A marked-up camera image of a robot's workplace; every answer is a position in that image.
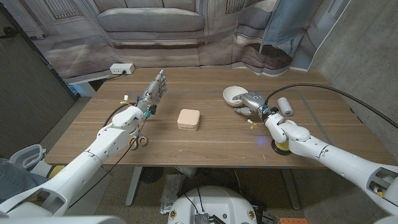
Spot black power cord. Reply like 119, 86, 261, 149
104, 70, 127, 82

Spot white tape roll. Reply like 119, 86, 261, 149
277, 96, 294, 117

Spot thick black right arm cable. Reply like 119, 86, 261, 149
264, 83, 398, 130

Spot printed sofa room backdrop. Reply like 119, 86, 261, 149
23, 0, 352, 80

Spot person's leg in jeans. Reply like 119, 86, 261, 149
0, 158, 49, 203

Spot yellow button with black base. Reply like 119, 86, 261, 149
271, 139, 292, 156

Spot scissors with tan handles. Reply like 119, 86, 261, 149
129, 135, 149, 151

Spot white power strip box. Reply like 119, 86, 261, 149
109, 63, 136, 75

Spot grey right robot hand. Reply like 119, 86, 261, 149
231, 92, 270, 121

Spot white ceramic bowl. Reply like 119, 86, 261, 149
223, 86, 249, 108

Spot black round ribbed object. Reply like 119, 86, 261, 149
139, 167, 165, 184

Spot orange block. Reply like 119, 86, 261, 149
279, 217, 308, 224

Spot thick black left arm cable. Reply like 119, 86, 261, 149
102, 102, 139, 128

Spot white domed robot base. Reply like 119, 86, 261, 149
167, 185, 258, 224

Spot yellow round object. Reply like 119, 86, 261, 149
46, 165, 65, 179

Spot dark perforated partition panel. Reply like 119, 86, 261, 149
0, 2, 80, 159

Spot grey table leg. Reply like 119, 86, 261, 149
281, 169, 302, 211

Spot clear plastic bag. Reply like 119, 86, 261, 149
160, 173, 186, 215

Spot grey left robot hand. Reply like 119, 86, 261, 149
136, 69, 168, 111

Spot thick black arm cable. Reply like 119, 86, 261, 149
102, 102, 139, 128
264, 83, 398, 130

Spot white table leg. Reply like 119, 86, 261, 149
125, 167, 143, 207

